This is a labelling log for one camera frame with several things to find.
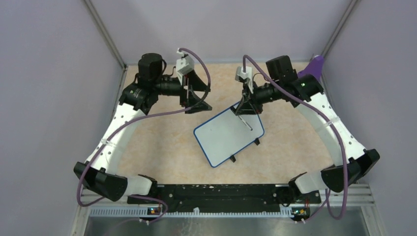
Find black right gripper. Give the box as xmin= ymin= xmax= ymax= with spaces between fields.
xmin=235 ymin=80 xmax=281 ymax=116

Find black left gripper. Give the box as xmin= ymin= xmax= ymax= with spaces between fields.
xmin=153 ymin=69 xmax=211 ymax=113

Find blue framed whiteboard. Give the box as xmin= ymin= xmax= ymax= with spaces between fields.
xmin=193 ymin=103 xmax=265 ymax=168

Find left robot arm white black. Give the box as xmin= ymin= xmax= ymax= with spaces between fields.
xmin=73 ymin=48 xmax=212 ymax=206

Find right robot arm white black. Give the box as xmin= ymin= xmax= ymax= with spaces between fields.
xmin=232 ymin=55 xmax=380 ymax=203

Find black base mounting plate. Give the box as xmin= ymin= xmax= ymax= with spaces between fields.
xmin=127 ymin=184 xmax=322 ymax=214

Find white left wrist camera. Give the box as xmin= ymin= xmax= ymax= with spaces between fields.
xmin=176 ymin=48 xmax=195 ymax=77

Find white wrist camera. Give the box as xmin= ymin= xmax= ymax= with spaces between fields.
xmin=176 ymin=48 xmax=195 ymax=77
xmin=235 ymin=66 xmax=254 ymax=93

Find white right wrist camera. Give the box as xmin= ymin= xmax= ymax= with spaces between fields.
xmin=235 ymin=66 xmax=254 ymax=93

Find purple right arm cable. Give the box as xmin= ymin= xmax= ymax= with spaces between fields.
xmin=242 ymin=55 xmax=349 ymax=223

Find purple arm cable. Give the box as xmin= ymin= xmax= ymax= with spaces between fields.
xmin=76 ymin=47 xmax=212 ymax=225
xmin=242 ymin=55 xmax=349 ymax=223

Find white slotted cable duct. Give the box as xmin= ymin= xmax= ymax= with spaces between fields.
xmin=89 ymin=206 xmax=294 ymax=218

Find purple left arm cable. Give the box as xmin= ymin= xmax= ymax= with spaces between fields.
xmin=76 ymin=47 xmax=212 ymax=225

